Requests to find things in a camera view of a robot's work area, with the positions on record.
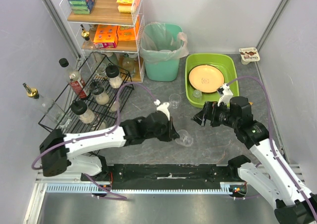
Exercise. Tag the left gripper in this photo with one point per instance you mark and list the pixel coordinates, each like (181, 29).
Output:
(170, 129)

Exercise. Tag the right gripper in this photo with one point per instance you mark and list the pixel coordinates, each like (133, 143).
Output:
(208, 113)

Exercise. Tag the yellow plate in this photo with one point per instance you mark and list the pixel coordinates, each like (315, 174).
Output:
(206, 78)

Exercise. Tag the spice jar with black grinder lid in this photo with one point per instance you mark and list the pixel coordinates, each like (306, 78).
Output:
(99, 92)

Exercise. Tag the sauce bottle with black cap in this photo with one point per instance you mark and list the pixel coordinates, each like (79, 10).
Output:
(75, 80)

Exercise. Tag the glass bottle with gold pourer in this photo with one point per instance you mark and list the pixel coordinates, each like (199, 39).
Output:
(45, 105)
(85, 34)

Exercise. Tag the glass jar with powder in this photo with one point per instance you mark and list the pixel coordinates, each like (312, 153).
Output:
(102, 125)
(115, 106)

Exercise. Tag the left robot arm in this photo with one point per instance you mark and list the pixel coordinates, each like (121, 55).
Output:
(65, 152)

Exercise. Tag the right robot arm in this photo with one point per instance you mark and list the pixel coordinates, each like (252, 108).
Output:
(291, 200)

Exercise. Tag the green plastic tub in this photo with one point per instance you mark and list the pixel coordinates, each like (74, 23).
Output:
(222, 62)

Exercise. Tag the pudding cup with foil lid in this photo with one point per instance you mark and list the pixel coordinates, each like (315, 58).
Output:
(249, 55)

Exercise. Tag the clear bottle on bottom shelf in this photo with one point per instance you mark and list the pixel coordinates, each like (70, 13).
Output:
(128, 63)

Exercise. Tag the teal trash bin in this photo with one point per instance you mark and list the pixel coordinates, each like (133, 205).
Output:
(165, 71)

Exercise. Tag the clear plastic bin liner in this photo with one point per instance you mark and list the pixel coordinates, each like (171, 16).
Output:
(163, 42)

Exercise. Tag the orange pink box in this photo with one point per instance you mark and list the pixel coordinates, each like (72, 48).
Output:
(106, 36)

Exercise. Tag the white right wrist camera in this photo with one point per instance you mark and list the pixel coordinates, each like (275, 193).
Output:
(225, 95)

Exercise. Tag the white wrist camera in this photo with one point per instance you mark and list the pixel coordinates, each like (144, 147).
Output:
(225, 95)
(163, 107)

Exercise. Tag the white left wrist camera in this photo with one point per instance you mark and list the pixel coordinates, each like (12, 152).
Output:
(163, 107)

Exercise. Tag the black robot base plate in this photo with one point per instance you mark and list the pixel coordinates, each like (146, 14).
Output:
(166, 176)

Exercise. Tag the white toothed cable rail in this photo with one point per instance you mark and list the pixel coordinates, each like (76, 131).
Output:
(89, 188)

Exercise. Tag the black wire dish rack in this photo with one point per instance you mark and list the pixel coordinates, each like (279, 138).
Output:
(94, 68)

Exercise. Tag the white wire shelf rack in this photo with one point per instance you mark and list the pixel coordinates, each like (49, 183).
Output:
(106, 12)

